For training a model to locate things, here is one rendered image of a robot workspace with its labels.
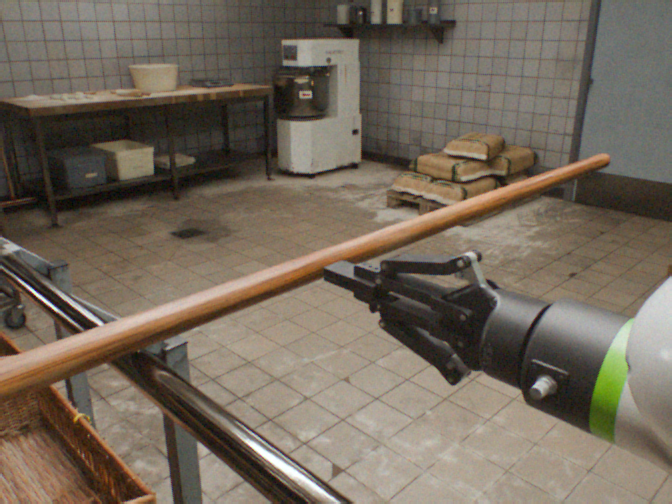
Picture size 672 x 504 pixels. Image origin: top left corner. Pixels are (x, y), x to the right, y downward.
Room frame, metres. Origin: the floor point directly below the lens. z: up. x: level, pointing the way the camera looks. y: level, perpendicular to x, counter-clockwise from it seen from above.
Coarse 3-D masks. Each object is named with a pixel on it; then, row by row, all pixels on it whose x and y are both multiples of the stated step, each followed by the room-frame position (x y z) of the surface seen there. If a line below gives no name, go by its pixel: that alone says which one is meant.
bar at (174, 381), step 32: (0, 256) 0.67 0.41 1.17; (32, 256) 1.16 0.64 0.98; (32, 288) 0.59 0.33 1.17; (64, 288) 1.19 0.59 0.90; (64, 320) 0.52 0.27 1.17; (96, 320) 0.50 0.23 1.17; (160, 352) 0.83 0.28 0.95; (160, 384) 0.40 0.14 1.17; (192, 384) 0.40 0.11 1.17; (192, 416) 0.36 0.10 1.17; (224, 416) 0.35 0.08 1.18; (192, 448) 0.85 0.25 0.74; (224, 448) 0.33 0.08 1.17; (256, 448) 0.32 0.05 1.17; (192, 480) 0.85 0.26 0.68; (256, 480) 0.30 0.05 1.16; (288, 480) 0.29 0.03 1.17; (320, 480) 0.29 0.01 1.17
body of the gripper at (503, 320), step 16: (464, 288) 0.46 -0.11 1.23; (480, 288) 0.45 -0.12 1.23; (496, 288) 0.46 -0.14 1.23; (464, 304) 0.46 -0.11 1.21; (480, 304) 0.45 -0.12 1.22; (496, 304) 0.43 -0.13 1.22; (512, 304) 0.43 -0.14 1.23; (528, 304) 0.43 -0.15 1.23; (544, 304) 0.43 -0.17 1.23; (448, 320) 0.47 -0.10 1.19; (480, 320) 0.45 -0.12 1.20; (496, 320) 0.42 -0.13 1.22; (512, 320) 0.42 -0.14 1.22; (528, 320) 0.41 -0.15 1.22; (480, 336) 0.45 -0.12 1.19; (496, 336) 0.41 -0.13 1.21; (512, 336) 0.41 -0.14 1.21; (528, 336) 0.40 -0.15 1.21; (464, 352) 0.46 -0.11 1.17; (480, 352) 0.42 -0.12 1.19; (496, 352) 0.41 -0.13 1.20; (512, 352) 0.40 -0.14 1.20; (480, 368) 0.45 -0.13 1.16; (496, 368) 0.41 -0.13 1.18; (512, 368) 0.40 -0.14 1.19; (512, 384) 0.40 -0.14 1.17
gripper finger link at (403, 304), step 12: (384, 300) 0.53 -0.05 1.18; (396, 300) 0.54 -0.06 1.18; (408, 300) 0.53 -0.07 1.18; (372, 312) 0.52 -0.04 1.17; (384, 312) 0.52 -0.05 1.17; (396, 312) 0.51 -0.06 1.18; (408, 312) 0.50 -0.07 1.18; (420, 312) 0.50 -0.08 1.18; (432, 312) 0.50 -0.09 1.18; (420, 324) 0.49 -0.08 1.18; (432, 324) 0.48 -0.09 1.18; (432, 336) 0.47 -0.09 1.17; (444, 336) 0.47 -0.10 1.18; (456, 336) 0.45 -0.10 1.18; (468, 336) 0.45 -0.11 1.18
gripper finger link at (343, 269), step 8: (336, 264) 0.58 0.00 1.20; (344, 264) 0.58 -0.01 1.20; (352, 264) 0.58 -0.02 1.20; (328, 272) 0.57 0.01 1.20; (336, 272) 0.56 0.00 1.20; (344, 272) 0.56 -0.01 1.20; (352, 272) 0.56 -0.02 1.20; (344, 280) 0.55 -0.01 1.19; (352, 280) 0.55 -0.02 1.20; (360, 280) 0.54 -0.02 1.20; (368, 280) 0.54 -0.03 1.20; (368, 288) 0.53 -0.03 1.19; (376, 288) 0.53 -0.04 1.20
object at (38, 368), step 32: (608, 160) 1.15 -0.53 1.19; (512, 192) 0.88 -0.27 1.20; (416, 224) 0.71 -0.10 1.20; (448, 224) 0.76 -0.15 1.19; (320, 256) 0.59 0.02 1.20; (352, 256) 0.62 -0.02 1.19; (224, 288) 0.51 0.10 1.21; (256, 288) 0.52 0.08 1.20; (288, 288) 0.55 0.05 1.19; (128, 320) 0.44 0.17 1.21; (160, 320) 0.45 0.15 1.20; (192, 320) 0.47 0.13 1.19; (32, 352) 0.39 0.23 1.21; (64, 352) 0.39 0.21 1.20; (96, 352) 0.41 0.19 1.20; (128, 352) 0.43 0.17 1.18; (0, 384) 0.36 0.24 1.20; (32, 384) 0.37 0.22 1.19
